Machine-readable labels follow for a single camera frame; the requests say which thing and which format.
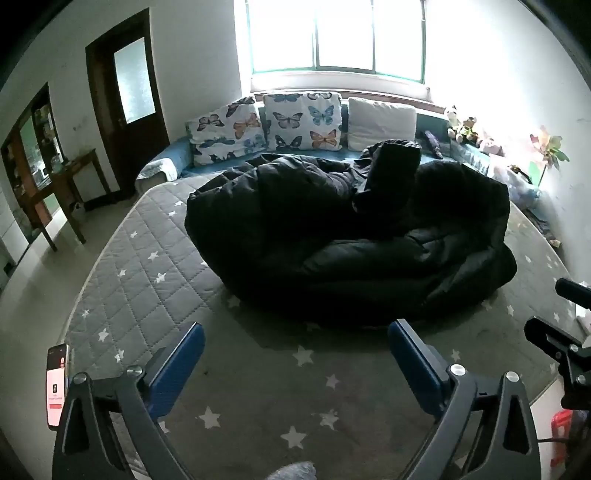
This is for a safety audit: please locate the dark wooden door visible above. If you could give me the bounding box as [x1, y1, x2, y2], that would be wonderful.
[85, 7, 171, 202]

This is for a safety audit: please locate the blue padded bed surround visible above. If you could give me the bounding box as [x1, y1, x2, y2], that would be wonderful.
[135, 104, 506, 195]

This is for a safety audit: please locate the black down jacket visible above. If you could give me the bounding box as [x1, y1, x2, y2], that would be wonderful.
[184, 140, 518, 328]

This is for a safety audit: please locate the green framed window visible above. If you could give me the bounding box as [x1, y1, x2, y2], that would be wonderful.
[246, 0, 428, 85]

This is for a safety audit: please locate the white pillow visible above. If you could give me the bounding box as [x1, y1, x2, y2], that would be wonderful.
[346, 97, 417, 152]

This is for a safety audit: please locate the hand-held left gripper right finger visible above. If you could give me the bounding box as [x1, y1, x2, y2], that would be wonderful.
[388, 318, 542, 480]

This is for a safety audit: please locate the red plastic stool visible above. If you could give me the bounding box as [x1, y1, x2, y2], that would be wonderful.
[549, 410, 576, 468]

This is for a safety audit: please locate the wooden glass display cabinet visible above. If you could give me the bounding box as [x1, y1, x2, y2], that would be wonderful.
[0, 82, 71, 266]

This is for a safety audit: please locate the smartphone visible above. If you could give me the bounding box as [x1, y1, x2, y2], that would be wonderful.
[45, 344, 70, 431]

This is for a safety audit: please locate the grey star quilted bed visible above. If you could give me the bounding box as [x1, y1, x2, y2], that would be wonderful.
[60, 178, 578, 480]

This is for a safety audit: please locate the brown plush bear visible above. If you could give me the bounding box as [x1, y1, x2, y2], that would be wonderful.
[455, 117, 479, 145]

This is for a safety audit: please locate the pink plush toy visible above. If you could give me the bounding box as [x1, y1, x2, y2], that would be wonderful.
[478, 134, 505, 158]

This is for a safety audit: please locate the wooden side table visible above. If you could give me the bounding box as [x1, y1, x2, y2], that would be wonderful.
[21, 148, 112, 253]

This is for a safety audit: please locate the clear plastic bag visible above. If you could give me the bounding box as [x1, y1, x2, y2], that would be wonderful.
[491, 157, 542, 205]

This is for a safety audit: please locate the white plush toy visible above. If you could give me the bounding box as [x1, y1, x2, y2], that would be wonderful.
[444, 105, 463, 140]

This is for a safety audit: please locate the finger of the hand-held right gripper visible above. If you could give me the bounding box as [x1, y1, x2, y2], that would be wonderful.
[555, 277, 591, 311]
[524, 316, 586, 370]

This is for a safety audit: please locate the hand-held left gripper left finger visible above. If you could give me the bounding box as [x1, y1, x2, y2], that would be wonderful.
[52, 322, 206, 480]

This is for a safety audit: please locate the butterfly print pillow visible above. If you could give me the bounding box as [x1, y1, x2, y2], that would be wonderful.
[263, 92, 344, 152]
[185, 96, 269, 168]

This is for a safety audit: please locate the colourful pinwheel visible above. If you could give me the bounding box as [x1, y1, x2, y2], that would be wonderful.
[529, 126, 571, 189]

